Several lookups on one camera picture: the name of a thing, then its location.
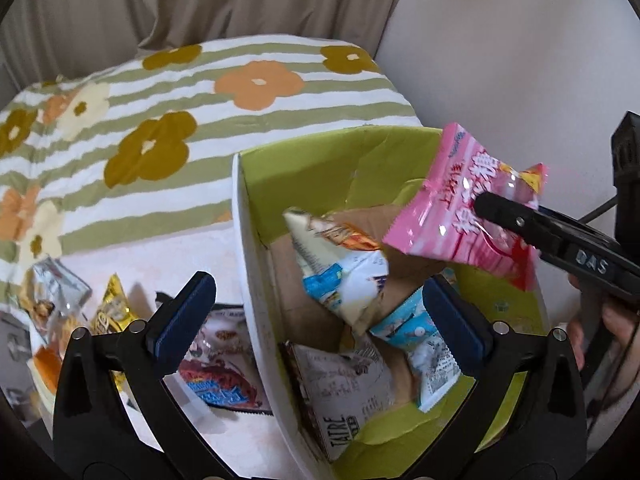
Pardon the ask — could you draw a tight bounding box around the white and blue snack packet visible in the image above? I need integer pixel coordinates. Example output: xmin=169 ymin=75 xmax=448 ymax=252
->
xmin=282 ymin=206 xmax=391 ymax=336

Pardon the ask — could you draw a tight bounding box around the orange snack packet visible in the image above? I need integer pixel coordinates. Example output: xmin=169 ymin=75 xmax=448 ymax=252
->
xmin=32 ymin=345 xmax=63 ymax=397

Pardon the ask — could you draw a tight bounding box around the light blue snack packet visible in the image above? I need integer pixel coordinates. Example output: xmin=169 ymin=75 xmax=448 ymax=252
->
xmin=370 ymin=290 xmax=461 ymax=413

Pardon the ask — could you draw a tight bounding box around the white and brown snack packet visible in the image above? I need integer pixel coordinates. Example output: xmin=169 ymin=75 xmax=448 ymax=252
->
xmin=282 ymin=340 xmax=396 ymax=466

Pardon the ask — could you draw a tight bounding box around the striped floral blanket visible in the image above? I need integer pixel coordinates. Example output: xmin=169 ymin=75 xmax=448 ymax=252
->
xmin=0 ymin=35 xmax=426 ymax=286

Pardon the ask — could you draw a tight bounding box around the green cardboard box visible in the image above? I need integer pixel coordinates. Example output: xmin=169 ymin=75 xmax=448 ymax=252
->
xmin=231 ymin=125 xmax=551 ymax=480

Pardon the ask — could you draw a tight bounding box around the pink snack packet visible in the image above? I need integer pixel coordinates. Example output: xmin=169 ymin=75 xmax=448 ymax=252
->
xmin=382 ymin=122 xmax=550 ymax=292

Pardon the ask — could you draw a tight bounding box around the clear silver snack packet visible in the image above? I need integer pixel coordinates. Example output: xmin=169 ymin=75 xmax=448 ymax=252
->
xmin=20 ymin=255 xmax=93 ymax=342

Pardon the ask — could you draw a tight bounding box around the black cable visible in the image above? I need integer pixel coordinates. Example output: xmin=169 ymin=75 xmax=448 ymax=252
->
xmin=579 ymin=194 xmax=621 ymax=224

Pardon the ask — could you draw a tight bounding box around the yellow snack packet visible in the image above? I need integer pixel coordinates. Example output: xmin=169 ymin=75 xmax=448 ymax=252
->
xmin=90 ymin=274 xmax=143 ymax=411

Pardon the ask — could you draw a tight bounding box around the person's right hand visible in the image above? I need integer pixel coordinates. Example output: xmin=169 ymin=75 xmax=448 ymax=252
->
xmin=566 ymin=304 xmax=640 ymax=372

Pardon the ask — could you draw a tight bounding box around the silver red and blue snack packet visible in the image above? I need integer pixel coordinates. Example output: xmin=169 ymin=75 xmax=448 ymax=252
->
xmin=155 ymin=290 xmax=273 ymax=416

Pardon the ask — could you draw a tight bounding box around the beige curtain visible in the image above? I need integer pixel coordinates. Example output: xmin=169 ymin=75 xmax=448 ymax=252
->
xmin=0 ymin=0 xmax=408 ymax=81

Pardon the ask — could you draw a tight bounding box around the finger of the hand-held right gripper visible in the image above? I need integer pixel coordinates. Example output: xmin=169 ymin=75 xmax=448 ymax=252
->
xmin=537 ymin=205 xmax=617 ymax=245
xmin=473 ymin=193 xmax=566 ymax=261

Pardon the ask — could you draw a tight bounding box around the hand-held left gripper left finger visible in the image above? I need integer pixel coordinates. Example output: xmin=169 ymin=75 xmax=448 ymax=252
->
xmin=52 ymin=270 xmax=236 ymax=480

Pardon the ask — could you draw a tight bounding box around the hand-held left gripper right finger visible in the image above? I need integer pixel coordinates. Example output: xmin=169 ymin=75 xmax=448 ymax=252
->
xmin=400 ymin=274 xmax=588 ymax=480

